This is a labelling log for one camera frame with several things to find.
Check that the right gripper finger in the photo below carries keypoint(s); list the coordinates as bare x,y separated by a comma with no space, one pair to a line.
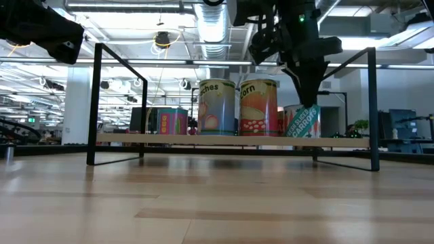
308,84

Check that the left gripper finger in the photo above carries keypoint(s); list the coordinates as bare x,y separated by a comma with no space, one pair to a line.
40,27

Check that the small sliced carrots can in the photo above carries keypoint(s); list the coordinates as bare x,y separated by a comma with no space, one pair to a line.
301,122

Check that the small can with red print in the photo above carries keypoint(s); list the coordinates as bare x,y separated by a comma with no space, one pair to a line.
280,123

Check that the tall corn can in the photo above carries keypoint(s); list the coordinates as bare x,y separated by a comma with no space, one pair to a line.
258,106

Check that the tall peaches can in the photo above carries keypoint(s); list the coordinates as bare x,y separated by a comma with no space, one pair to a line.
217,106

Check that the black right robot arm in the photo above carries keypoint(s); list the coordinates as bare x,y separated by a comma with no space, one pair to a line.
295,23

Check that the green potted plant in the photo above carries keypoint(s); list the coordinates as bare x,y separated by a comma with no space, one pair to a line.
361,124

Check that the ceiling strip light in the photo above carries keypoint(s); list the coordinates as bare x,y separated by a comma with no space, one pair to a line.
159,62
222,62

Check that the white pillar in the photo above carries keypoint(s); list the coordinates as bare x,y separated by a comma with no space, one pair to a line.
76,108

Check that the dark blue workstation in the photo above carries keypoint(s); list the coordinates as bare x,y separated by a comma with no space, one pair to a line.
403,125

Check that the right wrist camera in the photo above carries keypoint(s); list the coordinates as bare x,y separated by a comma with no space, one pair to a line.
264,47

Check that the silver ceiling duct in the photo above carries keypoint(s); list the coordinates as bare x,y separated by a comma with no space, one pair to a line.
213,30

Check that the black aluminium rig frame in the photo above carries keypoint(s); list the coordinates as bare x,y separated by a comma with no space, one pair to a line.
51,150

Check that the silver metal post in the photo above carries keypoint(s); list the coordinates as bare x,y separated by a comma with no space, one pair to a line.
9,152

